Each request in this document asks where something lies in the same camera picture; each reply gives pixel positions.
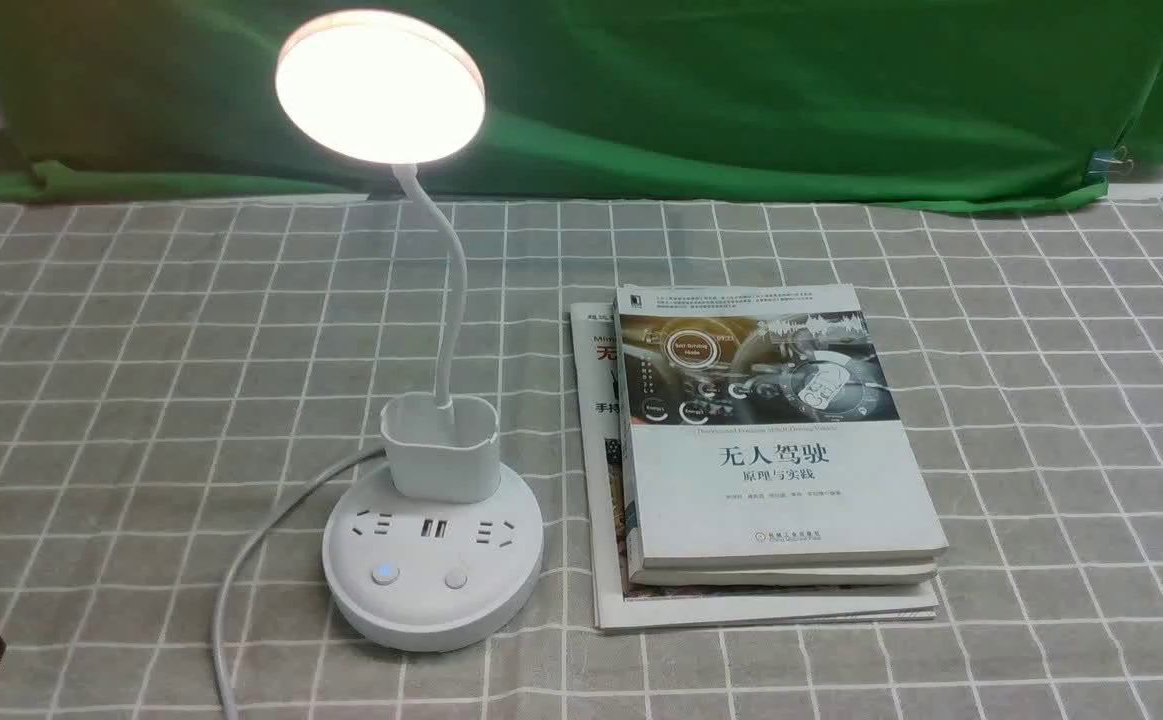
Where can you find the white desk lamp with sockets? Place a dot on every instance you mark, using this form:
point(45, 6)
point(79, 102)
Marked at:
point(439, 544)

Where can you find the white self-driving textbook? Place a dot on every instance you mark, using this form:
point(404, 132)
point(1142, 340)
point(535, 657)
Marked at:
point(762, 443)

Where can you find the thin book under textbook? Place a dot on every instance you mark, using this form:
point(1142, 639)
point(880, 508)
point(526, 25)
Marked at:
point(623, 607)

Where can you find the grey checked tablecloth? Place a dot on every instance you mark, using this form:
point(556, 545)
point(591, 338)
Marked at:
point(171, 373)

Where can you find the green backdrop cloth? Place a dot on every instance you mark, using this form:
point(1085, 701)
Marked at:
point(965, 106)

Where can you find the blue binder clip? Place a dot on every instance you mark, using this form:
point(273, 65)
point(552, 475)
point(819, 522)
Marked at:
point(1109, 165)

